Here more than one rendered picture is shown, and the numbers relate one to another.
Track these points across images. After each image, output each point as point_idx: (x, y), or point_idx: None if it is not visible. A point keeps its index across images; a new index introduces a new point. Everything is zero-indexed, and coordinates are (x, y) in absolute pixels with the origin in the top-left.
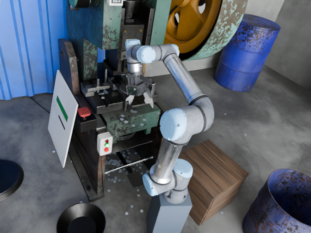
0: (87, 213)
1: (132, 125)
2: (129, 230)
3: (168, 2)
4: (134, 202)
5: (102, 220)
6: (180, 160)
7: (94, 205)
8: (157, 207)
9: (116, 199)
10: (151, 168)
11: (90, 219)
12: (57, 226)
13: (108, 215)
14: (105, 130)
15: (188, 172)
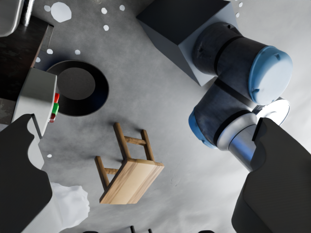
0: (64, 68)
1: (56, 12)
2: (126, 46)
3: None
4: (102, 0)
5: (92, 67)
6: (271, 71)
7: (65, 61)
8: (184, 68)
9: (74, 16)
10: (220, 144)
11: (72, 69)
12: (58, 111)
13: (88, 47)
14: (0, 98)
15: (284, 89)
